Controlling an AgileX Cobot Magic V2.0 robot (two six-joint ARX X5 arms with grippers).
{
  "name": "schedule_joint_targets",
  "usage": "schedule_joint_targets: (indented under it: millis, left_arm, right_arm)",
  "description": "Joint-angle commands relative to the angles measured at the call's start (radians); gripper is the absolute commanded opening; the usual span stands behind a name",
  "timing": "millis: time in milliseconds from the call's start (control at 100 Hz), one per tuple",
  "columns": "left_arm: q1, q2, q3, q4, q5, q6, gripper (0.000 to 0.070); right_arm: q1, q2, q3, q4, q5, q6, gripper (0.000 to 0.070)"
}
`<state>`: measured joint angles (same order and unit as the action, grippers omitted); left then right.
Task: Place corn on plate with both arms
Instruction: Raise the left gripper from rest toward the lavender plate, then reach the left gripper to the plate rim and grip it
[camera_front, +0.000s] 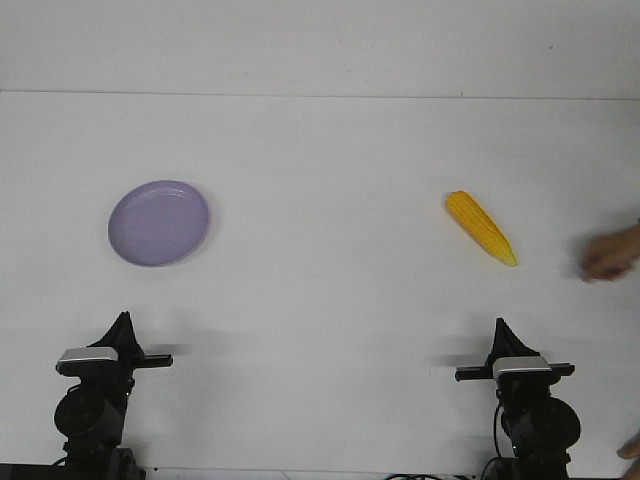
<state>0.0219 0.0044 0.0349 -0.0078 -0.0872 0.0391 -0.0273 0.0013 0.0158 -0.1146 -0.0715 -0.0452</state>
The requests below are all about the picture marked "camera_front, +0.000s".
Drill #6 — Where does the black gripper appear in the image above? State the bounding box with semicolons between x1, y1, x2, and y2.
455;318;574;400
84;311;173;385

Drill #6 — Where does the purple round plate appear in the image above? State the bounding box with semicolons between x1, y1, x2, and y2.
107;180;211;267

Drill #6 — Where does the yellow corn cob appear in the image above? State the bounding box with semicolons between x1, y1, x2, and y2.
445;191;518;267

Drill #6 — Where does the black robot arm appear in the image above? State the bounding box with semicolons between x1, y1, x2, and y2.
455;318;581;479
54;311;173;479

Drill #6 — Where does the blurred human hand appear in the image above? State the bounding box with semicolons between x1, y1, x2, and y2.
580;225;639;282

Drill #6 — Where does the fingertip at lower edge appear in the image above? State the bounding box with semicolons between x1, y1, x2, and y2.
617;437;640;460

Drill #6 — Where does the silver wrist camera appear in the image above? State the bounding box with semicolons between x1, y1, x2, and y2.
492;356;552;381
55;346;119;377

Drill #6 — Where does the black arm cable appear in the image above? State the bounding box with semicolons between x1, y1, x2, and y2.
491;389;504;461

